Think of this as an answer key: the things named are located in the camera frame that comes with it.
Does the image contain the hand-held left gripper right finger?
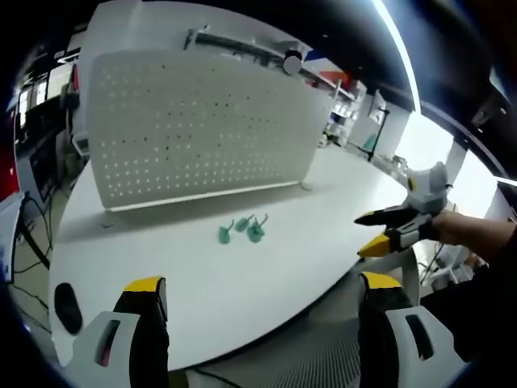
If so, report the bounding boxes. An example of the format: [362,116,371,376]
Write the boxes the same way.
[358,271,456,388]

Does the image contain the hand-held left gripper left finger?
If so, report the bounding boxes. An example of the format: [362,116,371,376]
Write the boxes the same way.
[71,276,170,388]

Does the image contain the white perforated mounting plate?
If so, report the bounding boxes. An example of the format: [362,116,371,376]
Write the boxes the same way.
[87,51,333,213]

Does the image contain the person's right hand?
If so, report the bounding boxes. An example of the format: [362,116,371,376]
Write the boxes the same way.
[430,210,480,247]

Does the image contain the black tripod stand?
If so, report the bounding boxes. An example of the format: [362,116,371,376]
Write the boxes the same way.
[358,108,391,162]

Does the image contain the white partition panel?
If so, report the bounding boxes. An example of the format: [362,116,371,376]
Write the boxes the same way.
[78,0,314,138]

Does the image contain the black cable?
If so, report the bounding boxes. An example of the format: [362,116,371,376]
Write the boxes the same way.
[7,192,56,324]

